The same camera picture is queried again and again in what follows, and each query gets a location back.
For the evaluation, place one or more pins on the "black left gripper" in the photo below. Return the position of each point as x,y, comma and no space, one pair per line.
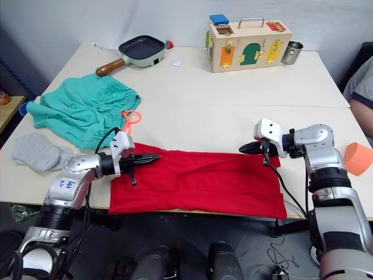
127,164

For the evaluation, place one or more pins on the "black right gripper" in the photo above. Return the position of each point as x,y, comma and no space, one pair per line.
273,150

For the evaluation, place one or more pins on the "red t-shirt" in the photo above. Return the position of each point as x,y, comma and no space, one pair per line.
204,186

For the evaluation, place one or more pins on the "green shorts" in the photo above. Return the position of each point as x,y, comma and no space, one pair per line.
81,108

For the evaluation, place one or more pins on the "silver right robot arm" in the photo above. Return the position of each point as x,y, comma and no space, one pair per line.
317,140

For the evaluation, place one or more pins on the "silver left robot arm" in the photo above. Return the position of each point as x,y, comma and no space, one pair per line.
70,186

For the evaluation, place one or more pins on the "person in grey shirt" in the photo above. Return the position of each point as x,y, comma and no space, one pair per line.
362,78

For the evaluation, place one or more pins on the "grey sock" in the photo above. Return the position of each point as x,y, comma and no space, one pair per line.
35,153
65,154

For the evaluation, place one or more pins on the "small white packet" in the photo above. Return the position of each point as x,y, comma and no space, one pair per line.
176,63

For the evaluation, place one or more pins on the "metal cup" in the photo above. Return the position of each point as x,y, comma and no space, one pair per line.
291,54

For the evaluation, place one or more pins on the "orange paper cone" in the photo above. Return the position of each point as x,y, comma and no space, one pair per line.
358,159

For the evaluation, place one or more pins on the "small red utensil head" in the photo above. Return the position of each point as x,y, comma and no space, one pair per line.
170,44

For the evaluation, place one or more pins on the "thin white stick utensil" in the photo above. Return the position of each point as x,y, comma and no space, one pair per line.
106,48

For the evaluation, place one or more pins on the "blue bucket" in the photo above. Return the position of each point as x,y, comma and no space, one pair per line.
24,109

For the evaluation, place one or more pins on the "blue square block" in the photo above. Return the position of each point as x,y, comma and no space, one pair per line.
218,20

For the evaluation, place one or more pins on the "green plastic bag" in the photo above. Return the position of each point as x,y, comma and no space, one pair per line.
23,213

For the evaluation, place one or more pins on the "wooden side table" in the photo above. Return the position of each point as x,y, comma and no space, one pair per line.
10,109

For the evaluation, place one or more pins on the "black chair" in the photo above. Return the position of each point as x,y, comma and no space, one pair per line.
364,52

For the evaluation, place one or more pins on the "small orange object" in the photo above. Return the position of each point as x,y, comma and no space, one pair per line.
4,98

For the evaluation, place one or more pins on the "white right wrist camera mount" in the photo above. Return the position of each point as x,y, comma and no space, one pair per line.
269,129

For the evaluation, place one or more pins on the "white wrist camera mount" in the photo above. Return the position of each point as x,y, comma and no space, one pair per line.
269,129
122,143

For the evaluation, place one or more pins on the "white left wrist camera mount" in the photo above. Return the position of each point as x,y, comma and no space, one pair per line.
122,143

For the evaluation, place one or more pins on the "black table frame bracket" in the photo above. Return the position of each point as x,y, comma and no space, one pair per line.
291,228

